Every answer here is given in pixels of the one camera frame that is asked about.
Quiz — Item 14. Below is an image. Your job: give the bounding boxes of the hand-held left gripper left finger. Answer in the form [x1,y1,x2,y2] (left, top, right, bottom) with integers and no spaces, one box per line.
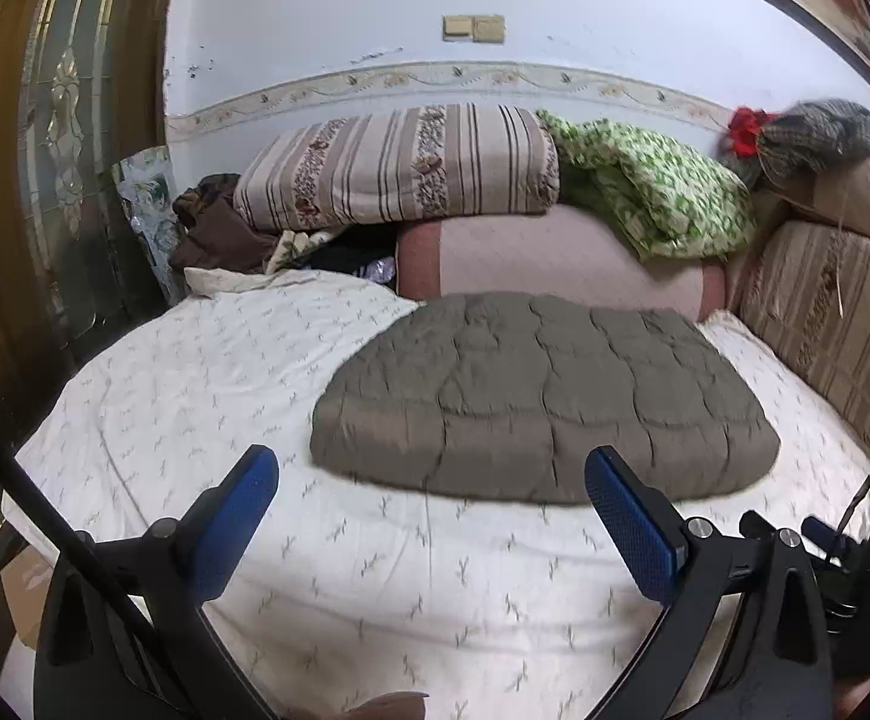
[34,444,282,720]

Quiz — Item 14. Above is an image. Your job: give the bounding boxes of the striped beige sofa cushion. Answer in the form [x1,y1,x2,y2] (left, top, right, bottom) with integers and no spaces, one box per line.
[735,219,870,458]

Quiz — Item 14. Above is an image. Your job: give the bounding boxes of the cream floral cloth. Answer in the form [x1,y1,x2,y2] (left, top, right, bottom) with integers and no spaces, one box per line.
[266,229,338,275]

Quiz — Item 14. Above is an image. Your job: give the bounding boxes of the cardboard box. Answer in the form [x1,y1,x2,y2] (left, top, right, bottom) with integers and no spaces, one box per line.
[0,544,50,650]

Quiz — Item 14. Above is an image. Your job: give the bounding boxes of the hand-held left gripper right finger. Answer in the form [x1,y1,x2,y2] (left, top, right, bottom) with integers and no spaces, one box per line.
[583,446,833,720]

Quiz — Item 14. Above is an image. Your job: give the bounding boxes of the grey knitted garment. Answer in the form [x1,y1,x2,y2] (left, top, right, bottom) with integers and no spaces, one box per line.
[754,99,870,188]

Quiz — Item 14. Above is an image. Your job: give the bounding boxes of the dark cloth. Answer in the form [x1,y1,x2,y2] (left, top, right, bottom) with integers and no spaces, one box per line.
[304,236,398,290]

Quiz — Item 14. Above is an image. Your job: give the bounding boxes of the wooden door with glass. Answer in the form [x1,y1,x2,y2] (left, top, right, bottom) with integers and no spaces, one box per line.
[0,0,185,406]

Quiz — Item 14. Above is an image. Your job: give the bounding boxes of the brown garment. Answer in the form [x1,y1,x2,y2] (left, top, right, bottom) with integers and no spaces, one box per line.
[169,172,282,275]

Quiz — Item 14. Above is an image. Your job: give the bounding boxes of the printed plastic bag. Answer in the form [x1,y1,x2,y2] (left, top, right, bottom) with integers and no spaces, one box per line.
[111,146,185,305]

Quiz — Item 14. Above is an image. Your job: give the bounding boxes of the black cable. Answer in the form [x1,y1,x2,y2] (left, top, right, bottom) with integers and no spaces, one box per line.
[0,382,215,698]

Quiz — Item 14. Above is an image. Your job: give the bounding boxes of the pink bolster pillow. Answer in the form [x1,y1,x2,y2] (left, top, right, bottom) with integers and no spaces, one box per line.
[394,206,728,323]

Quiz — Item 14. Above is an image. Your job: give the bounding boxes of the green patterned blanket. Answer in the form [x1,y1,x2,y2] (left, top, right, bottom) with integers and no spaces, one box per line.
[536,109,758,263]

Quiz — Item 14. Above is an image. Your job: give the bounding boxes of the red cloth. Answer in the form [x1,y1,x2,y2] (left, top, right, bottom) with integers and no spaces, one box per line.
[727,106,781,160]

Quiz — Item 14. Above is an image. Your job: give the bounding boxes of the olive quilted puffer jacket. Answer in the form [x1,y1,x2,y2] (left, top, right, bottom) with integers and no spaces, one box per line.
[309,291,781,505]

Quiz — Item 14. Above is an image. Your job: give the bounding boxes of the white patterned bed sheet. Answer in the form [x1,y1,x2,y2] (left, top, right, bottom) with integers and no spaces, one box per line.
[0,266,870,720]

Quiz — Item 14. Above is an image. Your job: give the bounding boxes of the striped floral folded quilt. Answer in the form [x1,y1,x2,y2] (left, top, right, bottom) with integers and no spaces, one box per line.
[232,103,562,233]

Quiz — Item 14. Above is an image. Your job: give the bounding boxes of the person's left hand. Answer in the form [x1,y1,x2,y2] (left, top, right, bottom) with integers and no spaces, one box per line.
[345,691,432,720]

